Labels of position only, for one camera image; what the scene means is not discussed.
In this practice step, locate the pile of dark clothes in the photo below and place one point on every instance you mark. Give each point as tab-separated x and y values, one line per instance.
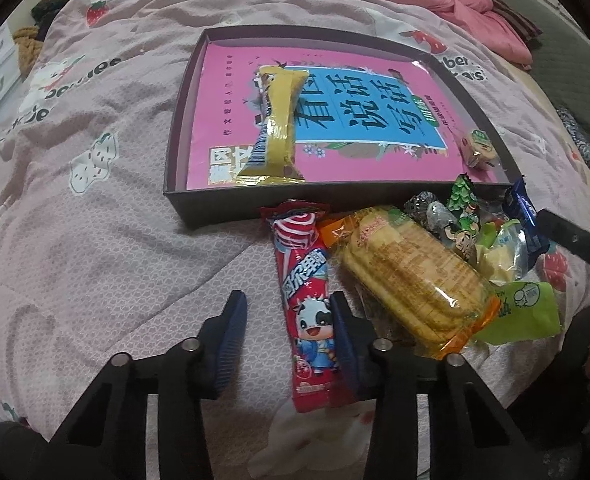
50	10

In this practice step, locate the green cartoon snack packet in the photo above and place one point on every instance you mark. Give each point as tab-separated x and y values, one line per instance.
462	200

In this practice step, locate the small cube candy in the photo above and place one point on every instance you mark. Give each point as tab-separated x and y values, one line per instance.
477	145

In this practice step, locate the orange cracker packet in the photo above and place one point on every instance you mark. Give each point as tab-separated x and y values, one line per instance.
415	270

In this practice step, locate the light green snack packet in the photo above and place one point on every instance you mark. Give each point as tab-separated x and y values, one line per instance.
525	310

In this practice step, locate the yellow snack bar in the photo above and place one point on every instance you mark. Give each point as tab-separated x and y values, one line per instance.
280	125

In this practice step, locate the brown plush toy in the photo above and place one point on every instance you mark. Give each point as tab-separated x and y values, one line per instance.
27	50

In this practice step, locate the blue patterned cloth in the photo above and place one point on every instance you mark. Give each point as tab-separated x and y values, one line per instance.
582	145

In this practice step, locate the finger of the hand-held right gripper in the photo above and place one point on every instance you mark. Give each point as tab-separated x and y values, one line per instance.
575	240

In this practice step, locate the blue snack packet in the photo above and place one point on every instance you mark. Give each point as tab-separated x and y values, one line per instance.
522	210

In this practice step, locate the strawberry print blanket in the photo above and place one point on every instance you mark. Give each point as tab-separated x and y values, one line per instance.
100	235

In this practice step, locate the grey quilted headboard cushion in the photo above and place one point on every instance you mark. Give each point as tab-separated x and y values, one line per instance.
565	25

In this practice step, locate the beige bed sheet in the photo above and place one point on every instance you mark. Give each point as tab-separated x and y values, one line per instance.
545	85

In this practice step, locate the dark striped pillow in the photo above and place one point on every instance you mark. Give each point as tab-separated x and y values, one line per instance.
517	22

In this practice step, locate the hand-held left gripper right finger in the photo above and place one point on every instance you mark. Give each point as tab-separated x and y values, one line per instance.
347	350

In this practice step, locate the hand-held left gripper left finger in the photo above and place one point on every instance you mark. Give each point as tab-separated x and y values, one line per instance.
230	340

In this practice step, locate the yellow-green pastry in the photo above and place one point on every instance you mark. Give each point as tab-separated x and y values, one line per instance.
505	255

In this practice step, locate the red cartoon cow snack packet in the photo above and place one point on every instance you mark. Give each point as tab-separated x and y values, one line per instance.
300	270

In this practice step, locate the pink quilt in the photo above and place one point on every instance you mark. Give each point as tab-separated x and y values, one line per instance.
475	10

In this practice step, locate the dark shallow cardboard box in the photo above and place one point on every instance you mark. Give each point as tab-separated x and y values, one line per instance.
215	207

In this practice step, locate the pink picture book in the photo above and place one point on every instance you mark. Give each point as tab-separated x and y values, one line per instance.
225	110

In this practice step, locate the clear wrapped small candy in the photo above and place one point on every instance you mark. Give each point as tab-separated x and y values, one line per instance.
425	207

